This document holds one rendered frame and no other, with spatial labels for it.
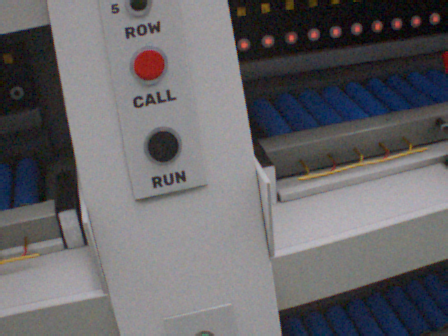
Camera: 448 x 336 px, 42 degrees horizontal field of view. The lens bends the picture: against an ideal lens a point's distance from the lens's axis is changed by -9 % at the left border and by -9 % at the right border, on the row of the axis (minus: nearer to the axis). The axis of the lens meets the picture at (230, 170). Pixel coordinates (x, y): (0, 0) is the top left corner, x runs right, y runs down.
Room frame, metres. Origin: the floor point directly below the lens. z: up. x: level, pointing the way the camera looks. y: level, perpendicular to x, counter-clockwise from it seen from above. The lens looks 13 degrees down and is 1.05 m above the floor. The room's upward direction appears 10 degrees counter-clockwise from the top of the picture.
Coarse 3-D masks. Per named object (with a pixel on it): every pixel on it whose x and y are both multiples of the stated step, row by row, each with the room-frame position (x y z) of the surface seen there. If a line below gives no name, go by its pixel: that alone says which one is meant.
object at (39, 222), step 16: (16, 208) 0.37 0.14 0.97; (32, 208) 0.36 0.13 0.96; (48, 208) 0.36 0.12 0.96; (0, 224) 0.35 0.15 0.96; (16, 224) 0.35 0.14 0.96; (32, 224) 0.35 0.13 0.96; (48, 224) 0.36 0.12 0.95; (0, 240) 0.35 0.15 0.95; (16, 240) 0.35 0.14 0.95; (32, 240) 0.36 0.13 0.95; (32, 256) 0.34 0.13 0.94
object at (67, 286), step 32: (0, 128) 0.47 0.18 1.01; (64, 160) 0.47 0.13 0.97; (64, 192) 0.37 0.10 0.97; (64, 224) 0.35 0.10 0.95; (64, 256) 0.35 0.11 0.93; (96, 256) 0.31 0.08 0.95; (0, 288) 0.33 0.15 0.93; (32, 288) 0.32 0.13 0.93; (64, 288) 0.32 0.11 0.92; (96, 288) 0.32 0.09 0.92; (0, 320) 0.30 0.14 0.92; (32, 320) 0.31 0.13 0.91; (64, 320) 0.31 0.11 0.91; (96, 320) 0.32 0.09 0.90
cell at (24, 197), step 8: (24, 160) 0.44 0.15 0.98; (32, 160) 0.44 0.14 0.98; (16, 168) 0.43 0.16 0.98; (24, 168) 0.42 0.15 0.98; (32, 168) 0.43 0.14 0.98; (16, 176) 0.42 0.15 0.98; (24, 176) 0.41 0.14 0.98; (32, 176) 0.42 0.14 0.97; (16, 184) 0.41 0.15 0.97; (24, 184) 0.40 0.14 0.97; (32, 184) 0.41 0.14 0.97; (16, 192) 0.40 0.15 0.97; (24, 192) 0.39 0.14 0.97; (32, 192) 0.40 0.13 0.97; (16, 200) 0.39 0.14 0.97; (24, 200) 0.38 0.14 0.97; (32, 200) 0.39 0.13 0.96
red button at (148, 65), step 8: (144, 56) 0.32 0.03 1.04; (152, 56) 0.32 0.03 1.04; (160, 56) 0.32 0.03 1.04; (136, 64) 0.32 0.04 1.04; (144, 64) 0.32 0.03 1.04; (152, 64) 0.32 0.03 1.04; (160, 64) 0.32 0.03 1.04; (136, 72) 0.32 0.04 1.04; (144, 72) 0.32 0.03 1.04; (152, 72) 0.32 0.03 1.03; (160, 72) 0.32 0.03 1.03
